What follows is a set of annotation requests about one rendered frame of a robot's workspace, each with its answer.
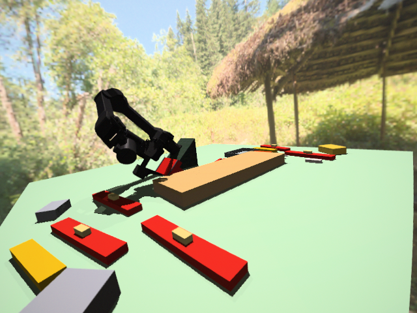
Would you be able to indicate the tan rectangular panel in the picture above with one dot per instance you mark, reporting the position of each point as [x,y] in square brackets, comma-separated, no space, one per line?
[190,186]

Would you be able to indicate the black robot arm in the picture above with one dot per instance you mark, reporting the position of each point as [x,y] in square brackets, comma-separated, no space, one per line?
[107,125]

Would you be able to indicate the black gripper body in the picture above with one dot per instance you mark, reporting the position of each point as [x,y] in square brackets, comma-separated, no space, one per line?
[141,171]

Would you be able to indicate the small white rectangular block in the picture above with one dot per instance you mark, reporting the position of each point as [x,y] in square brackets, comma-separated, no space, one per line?
[312,160]

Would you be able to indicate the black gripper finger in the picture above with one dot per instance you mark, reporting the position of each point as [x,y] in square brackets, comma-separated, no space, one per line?
[152,172]
[167,148]

